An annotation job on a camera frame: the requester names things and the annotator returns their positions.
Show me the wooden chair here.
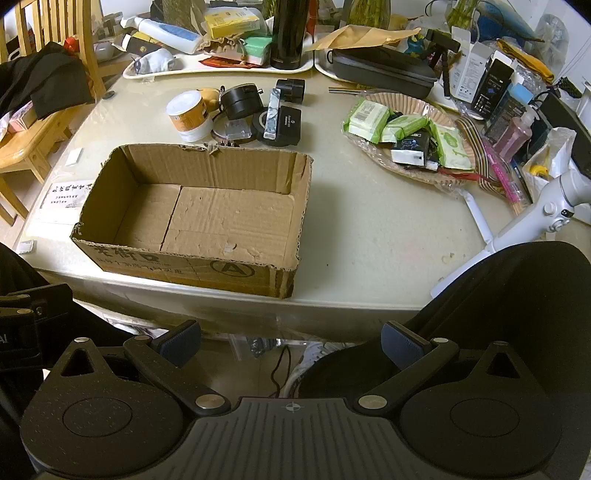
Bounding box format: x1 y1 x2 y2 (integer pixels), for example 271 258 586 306
0 0 122 227

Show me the yellow box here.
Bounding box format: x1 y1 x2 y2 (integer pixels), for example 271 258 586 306
204 7 259 39

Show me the clear plastic case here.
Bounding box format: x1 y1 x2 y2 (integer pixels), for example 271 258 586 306
224 118 252 142

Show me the pink bottle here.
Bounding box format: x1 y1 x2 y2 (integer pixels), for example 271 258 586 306
493 106 539 162

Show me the black electrical tape roll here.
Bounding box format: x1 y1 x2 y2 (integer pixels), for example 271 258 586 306
252 109 287 147

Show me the yellow pig toy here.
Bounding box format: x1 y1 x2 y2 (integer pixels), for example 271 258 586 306
198 87 221 113

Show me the white and orange cup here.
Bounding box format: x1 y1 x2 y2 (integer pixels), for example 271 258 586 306
165 90 212 143

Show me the black product box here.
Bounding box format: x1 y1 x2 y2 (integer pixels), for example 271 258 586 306
471 59 514 120

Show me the rainbow ribbon cable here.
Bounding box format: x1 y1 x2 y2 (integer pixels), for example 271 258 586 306
455 117 509 197

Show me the brown paper envelope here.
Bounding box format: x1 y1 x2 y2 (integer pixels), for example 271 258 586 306
304 25 421 52

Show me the woven paper plate basket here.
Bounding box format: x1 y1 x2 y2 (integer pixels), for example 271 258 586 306
342 92 478 190

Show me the green white box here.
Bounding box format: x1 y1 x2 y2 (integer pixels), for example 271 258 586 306
242 36 273 66

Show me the black zipper hard case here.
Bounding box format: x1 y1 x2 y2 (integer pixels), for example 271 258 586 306
328 46 438 99

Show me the green wet wipes pack middle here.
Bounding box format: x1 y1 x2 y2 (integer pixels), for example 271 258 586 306
380 114 430 144

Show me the black cylindrical adapter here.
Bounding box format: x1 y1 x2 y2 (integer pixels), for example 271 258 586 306
276 79 305 104

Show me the green wet wipes pack left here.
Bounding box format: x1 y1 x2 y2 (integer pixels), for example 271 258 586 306
344 99 391 144

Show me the white serving tray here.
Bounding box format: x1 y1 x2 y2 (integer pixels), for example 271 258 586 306
122 48 317 80

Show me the black white tissue pack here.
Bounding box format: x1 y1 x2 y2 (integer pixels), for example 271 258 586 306
391 128 439 170

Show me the black thermos bottle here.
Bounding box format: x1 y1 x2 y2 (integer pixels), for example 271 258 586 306
270 0 310 70

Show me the red packet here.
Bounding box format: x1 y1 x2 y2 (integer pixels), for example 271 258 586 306
200 56 259 69

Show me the black round case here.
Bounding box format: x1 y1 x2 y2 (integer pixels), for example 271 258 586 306
219 83 263 120

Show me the marble pattern bar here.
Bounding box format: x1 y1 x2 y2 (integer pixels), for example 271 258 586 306
263 87 280 141

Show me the white gimbal tripod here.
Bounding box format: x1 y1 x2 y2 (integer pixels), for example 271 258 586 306
431 169 591 298

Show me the black rectangular power adapter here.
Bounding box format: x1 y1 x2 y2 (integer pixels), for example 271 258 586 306
274 106 301 146

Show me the light blue sock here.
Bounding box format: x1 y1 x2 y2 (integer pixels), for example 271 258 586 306
134 48 176 75

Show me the green wet wipes pack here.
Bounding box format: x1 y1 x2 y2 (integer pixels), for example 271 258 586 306
380 114 430 144
344 99 391 144
429 120 473 172

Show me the open cardboard box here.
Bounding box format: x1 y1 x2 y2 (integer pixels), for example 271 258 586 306
70 144 312 299

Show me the green wet wipes pack right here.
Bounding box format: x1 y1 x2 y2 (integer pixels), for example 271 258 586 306
429 120 473 172

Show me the white paper card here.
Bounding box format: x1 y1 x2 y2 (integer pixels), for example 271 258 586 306
65 147 83 166

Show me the black cloth on chair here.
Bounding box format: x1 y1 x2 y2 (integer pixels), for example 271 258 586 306
0 42 94 119

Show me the white blue lotion bottle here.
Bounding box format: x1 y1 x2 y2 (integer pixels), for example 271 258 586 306
120 16 201 55

